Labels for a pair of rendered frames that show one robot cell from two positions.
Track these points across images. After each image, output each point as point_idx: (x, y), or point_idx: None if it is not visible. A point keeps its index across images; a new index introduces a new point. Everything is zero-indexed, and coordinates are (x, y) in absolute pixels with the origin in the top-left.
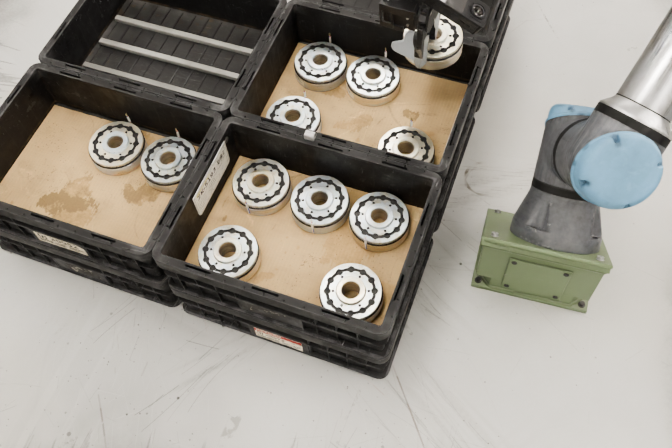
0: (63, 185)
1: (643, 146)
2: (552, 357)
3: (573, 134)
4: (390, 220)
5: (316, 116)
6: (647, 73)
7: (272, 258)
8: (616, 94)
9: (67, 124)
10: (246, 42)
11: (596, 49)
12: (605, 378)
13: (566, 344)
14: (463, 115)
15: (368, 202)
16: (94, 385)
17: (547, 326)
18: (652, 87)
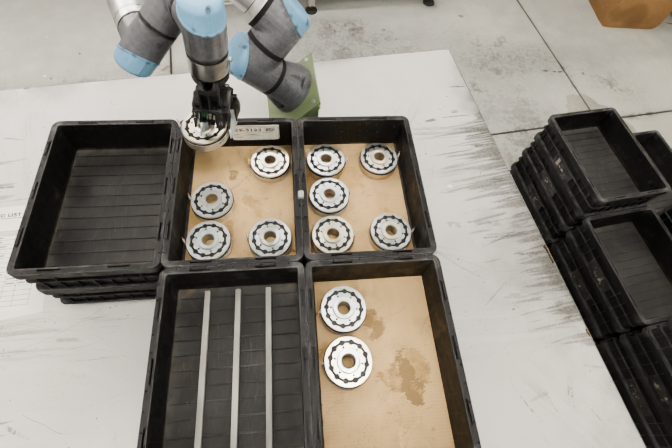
0: (396, 393)
1: None
2: (339, 103)
3: (270, 36)
4: (326, 151)
5: (263, 221)
6: None
7: (375, 213)
8: (251, 5)
9: (340, 435)
10: (193, 320)
11: (116, 119)
12: (339, 83)
13: (330, 99)
14: (247, 119)
15: (318, 167)
16: (482, 311)
17: (324, 107)
18: None
